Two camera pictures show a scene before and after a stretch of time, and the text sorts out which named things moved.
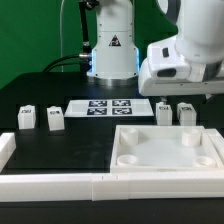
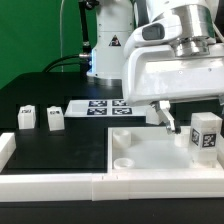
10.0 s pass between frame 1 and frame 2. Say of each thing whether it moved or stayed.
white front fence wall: stayed
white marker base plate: stayed
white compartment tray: moved
